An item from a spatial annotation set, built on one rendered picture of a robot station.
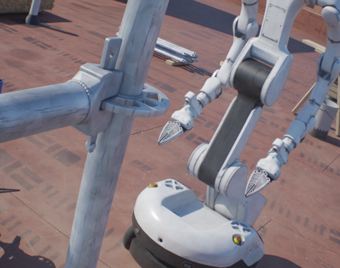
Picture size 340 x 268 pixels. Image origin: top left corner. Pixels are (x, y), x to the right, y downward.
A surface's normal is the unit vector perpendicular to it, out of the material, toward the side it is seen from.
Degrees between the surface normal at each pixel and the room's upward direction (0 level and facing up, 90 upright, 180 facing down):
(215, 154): 70
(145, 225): 89
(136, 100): 0
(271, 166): 42
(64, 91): 26
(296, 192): 0
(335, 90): 90
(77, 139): 0
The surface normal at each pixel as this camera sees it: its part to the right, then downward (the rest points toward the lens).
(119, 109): 0.07, 0.39
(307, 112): -0.43, -0.20
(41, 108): 0.82, -0.15
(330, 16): -0.62, 0.65
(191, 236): -0.02, -0.47
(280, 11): -0.64, 0.21
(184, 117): -0.20, -0.57
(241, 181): 0.74, 0.43
